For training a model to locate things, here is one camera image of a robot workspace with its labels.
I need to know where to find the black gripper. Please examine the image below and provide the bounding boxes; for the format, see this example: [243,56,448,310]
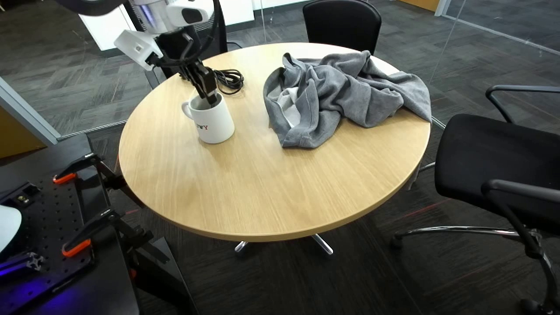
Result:
[152,25,224,109]

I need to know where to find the white printed mug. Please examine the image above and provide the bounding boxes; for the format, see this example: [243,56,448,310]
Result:
[180,91,238,147]

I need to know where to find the grey crumpled cloth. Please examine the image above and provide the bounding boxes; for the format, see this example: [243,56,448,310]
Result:
[261,49,436,151]

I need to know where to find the black office chair back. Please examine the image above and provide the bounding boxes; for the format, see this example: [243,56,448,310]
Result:
[301,0,385,56]

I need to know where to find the chrome table base feet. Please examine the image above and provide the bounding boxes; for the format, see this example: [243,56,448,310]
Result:
[233,231,338,257]

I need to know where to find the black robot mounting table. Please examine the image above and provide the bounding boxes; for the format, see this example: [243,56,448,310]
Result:
[0,133,198,315]

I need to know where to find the black office chair with armrests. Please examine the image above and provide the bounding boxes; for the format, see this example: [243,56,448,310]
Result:
[390,82,560,315]

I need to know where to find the black coiled cable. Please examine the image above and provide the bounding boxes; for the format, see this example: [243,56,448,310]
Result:
[210,67,247,96]

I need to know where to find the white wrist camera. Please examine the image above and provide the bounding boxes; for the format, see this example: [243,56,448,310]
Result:
[112,28,166,72]

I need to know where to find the black clamp with orange handle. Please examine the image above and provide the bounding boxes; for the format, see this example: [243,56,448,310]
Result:
[60,207,154,263]
[51,151,128,194]

